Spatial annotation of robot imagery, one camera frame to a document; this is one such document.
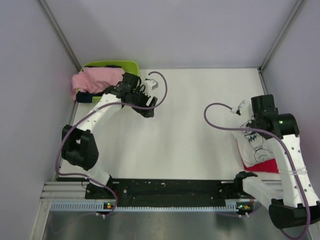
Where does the lime green plastic basin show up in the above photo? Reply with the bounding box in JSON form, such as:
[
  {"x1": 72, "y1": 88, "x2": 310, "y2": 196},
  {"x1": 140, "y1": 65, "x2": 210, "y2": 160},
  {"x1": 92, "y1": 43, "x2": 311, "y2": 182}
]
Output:
[{"x1": 71, "y1": 60, "x2": 140, "y2": 103}]

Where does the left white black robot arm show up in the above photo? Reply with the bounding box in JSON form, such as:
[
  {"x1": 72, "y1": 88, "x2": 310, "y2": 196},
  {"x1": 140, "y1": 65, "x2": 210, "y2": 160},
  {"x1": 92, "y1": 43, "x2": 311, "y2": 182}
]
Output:
[{"x1": 61, "y1": 72, "x2": 158, "y2": 199}]

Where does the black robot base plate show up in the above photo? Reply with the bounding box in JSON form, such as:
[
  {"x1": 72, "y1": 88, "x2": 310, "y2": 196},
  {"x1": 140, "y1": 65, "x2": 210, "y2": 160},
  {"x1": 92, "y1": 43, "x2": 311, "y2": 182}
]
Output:
[{"x1": 85, "y1": 178, "x2": 253, "y2": 209}]

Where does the folded red t-shirt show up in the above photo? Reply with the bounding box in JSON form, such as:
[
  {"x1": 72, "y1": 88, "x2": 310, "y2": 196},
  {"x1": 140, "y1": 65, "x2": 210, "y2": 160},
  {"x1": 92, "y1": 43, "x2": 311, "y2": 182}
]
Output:
[{"x1": 242, "y1": 158, "x2": 279, "y2": 174}]

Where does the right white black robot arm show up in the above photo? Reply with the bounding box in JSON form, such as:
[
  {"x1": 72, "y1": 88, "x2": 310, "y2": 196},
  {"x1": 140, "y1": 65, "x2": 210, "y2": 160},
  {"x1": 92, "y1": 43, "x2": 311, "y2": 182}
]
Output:
[{"x1": 233, "y1": 94, "x2": 320, "y2": 230}]

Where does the navy blue t-shirt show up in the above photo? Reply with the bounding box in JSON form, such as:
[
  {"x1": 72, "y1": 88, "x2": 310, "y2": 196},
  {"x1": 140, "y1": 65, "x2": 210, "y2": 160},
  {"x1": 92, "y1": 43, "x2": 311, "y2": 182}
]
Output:
[{"x1": 75, "y1": 64, "x2": 121, "y2": 104}]

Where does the white and green t-shirt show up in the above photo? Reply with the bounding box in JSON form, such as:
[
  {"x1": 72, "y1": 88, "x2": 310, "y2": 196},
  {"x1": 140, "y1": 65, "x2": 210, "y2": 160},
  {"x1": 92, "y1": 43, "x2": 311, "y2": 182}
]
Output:
[{"x1": 231, "y1": 130, "x2": 274, "y2": 168}]

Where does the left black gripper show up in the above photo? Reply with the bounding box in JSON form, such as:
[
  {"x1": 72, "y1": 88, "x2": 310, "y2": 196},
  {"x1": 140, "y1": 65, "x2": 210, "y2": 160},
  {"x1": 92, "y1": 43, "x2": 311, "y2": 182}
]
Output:
[{"x1": 128, "y1": 86, "x2": 157, "y2": 118}]

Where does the pink t-shirt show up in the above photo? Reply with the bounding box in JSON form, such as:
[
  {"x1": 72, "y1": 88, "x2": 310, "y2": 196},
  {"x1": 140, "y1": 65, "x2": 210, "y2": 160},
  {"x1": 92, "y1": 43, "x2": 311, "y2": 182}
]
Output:
[{"x1": 70, "y1": 67, "x2": 126, "y2": 101}]

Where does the grey slotted cable duct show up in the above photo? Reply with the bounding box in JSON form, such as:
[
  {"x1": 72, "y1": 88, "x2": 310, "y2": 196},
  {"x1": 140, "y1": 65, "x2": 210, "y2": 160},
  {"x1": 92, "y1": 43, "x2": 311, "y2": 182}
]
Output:
[{"x1": 50, "y1": 201, "x2": 253, "y2": 215}]

